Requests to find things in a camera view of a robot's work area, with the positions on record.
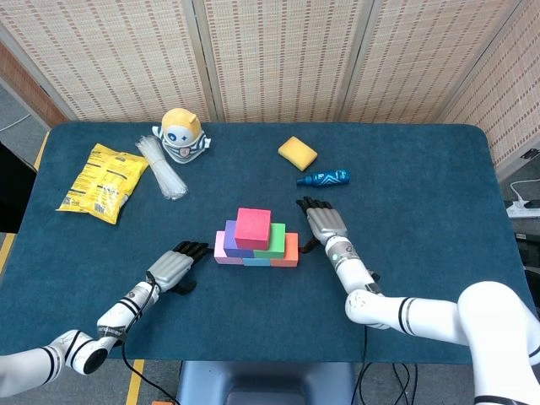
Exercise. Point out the pink foam cube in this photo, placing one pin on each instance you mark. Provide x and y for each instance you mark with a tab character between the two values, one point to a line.
219	249

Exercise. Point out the purple foam cube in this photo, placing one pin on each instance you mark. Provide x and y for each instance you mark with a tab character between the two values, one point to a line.
230	244

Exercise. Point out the light blue foam cube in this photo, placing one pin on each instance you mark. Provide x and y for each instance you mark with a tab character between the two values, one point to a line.
257	262

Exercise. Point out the white power strip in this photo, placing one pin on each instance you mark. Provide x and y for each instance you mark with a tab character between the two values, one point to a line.
523	208

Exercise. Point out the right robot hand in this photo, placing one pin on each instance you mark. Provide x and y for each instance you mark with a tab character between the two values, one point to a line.
327	221

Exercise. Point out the yellow snack bag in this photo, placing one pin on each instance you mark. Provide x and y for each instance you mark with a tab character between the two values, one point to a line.
103	179

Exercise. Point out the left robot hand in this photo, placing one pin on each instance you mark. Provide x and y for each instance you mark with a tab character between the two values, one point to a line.
171	268

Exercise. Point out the blue patterned bottle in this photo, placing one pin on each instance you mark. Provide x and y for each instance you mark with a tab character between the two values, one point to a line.
329	177

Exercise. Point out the woven folding screen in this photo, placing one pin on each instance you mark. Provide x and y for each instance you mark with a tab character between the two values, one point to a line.
274	63

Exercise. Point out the small orange object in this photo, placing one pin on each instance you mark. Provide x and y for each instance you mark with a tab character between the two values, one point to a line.
162	403

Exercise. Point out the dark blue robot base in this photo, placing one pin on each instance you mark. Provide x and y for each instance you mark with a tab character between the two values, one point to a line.
266	379

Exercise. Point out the red foam cube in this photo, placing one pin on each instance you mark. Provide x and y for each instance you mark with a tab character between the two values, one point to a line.
252	228

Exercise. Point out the clear plastic straw bundle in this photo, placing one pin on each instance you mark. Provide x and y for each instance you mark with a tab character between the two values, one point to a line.
162	173

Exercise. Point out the teal felt table cover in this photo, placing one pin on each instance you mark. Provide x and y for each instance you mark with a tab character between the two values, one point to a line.
253	312

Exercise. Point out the black metal hinge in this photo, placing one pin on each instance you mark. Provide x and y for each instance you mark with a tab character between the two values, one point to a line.
530	153

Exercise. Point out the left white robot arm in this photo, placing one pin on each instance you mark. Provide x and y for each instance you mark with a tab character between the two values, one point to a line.
114	316

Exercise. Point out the yellow striped plush toy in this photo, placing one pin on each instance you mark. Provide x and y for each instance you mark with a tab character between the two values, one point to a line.
181	135

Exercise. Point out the orange foam cube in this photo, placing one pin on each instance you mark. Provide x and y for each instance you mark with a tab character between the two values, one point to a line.
292	251

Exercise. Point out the black box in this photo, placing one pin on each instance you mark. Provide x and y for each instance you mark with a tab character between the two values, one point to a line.
531	249

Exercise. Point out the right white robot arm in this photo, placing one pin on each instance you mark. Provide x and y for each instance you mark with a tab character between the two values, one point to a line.
422	314

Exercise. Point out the person in black clothing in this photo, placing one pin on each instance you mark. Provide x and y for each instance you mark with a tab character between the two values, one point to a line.
14	190

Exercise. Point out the green foam cube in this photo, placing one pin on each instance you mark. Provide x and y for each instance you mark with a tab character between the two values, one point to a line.
277	242

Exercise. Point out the yellow sponge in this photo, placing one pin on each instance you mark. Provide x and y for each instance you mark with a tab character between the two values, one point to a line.
297	152

